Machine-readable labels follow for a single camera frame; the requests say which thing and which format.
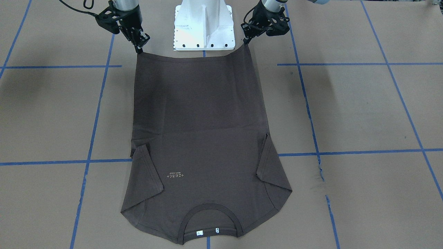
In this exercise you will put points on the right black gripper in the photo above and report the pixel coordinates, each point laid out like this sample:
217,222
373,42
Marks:
129,23

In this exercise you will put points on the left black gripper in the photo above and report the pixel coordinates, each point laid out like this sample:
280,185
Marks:
260,18

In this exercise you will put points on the brown t-shirt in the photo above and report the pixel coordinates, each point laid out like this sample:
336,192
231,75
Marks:
203,160

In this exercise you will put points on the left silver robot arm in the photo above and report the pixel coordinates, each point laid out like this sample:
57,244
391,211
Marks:
271,5

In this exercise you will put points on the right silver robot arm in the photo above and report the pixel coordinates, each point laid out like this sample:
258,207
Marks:
127,5

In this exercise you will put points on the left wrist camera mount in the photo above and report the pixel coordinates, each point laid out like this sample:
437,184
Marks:
278,25

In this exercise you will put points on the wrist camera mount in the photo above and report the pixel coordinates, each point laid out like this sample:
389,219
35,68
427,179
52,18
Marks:
107,19
278,25

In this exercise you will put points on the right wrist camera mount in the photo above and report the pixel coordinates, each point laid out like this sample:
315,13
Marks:
107,19

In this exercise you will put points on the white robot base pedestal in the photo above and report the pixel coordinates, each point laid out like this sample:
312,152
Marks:
203,25

